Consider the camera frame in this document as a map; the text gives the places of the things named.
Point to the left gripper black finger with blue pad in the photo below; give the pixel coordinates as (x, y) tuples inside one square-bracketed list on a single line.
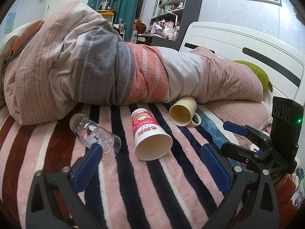
[(250, 200), (54, 200)]

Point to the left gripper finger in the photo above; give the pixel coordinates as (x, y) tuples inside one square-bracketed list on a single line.
[(240, 129), (238, 153)]

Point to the red white paper cup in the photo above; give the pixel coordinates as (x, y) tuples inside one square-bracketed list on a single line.
[(151, 141)]

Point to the red sleeve forearm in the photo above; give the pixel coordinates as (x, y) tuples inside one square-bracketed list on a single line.
[(284, 190)]

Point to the clear printed glass cup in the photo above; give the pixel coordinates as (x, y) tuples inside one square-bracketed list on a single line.
[(90, 133)]

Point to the pink ribbed pillow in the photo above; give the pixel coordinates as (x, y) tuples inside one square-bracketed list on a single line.
[(215, 113)]

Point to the green plush toy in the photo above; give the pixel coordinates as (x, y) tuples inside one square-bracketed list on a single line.
[(260, 73)]

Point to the cream ceramic mug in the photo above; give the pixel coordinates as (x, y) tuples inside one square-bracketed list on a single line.
[(183, 113)]

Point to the striped fleece blanket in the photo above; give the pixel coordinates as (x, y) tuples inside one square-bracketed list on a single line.
[(175, 191)]

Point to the white bed headboard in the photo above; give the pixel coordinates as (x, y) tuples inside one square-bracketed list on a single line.
[(283, 64)]

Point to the pink grey striped duvet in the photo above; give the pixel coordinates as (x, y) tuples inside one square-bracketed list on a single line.
[(76, 56)]

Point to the black bookshelf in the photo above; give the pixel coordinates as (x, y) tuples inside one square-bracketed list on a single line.
[(179, 13)]

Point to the brown plush toy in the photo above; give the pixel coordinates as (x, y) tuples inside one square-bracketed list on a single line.
[(139, 26)]

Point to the white door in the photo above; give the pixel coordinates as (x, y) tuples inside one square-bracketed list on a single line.
[(53, 6)]

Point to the glass display case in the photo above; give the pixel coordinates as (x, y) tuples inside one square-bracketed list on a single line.
[(104, 5)]

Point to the black camera box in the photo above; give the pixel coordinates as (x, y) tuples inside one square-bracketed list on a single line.
[(287, 117)]

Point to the blue wall poster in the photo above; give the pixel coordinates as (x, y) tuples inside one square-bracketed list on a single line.
[(9, 25)]

